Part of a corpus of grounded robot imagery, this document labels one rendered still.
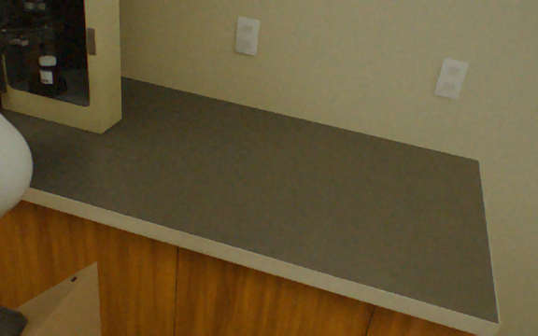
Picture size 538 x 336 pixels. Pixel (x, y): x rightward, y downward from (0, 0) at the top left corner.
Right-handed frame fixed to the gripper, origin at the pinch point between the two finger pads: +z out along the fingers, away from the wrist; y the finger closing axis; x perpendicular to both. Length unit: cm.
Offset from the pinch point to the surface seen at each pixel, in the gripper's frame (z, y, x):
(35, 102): 0.3, 4.4, 23.0
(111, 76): 6.5, -16.0, 13.1
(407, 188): 12, -100, 29
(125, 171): -13.7, -31.0, 28.2
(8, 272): -27, -2, 61
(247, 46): 42, -43, 10
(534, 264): 42, -148, 64
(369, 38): 43, -80, 0
